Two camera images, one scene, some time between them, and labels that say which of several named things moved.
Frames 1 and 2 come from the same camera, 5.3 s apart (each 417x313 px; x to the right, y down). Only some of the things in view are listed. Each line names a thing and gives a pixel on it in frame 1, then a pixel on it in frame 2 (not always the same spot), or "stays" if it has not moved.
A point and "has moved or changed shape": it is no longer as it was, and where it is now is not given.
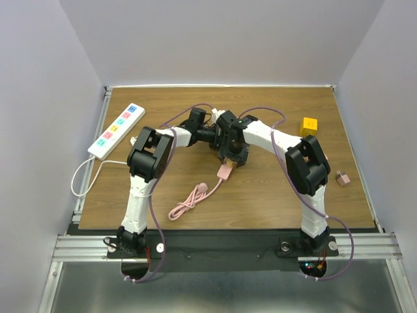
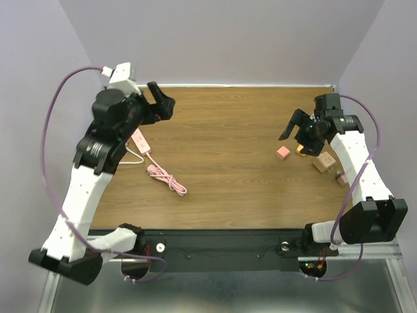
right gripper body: [238, 151] → [309, 131]
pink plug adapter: [342, 178] stays
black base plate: [220, 251] stays
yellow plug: [230, 163] has moved or changed shape
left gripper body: [212, 136] → [142, 113]
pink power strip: [224, 171] has moved or changed shape
